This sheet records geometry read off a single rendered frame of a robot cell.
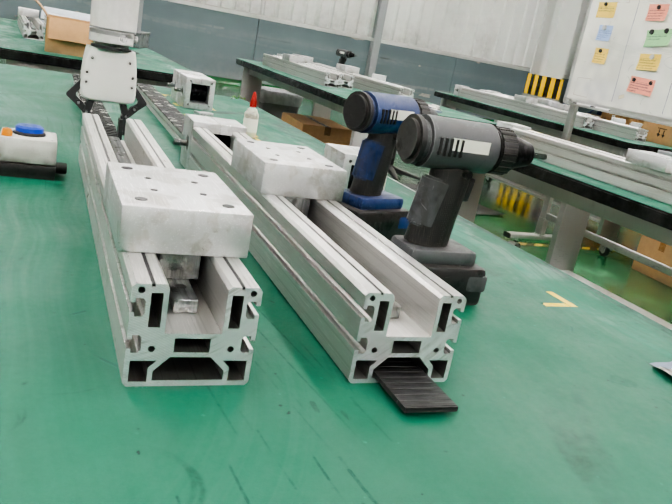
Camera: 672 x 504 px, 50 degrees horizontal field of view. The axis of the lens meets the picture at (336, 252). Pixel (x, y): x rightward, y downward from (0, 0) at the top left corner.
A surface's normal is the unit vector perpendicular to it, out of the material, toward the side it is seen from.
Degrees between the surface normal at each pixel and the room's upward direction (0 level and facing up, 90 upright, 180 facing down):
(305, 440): 0
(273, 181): 90
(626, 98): 90
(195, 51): 90
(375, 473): 0
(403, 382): 0
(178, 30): 90
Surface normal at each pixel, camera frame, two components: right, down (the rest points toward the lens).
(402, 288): -0.92, -0.06
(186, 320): 0.18, -0.94
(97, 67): 0.25, 0.33
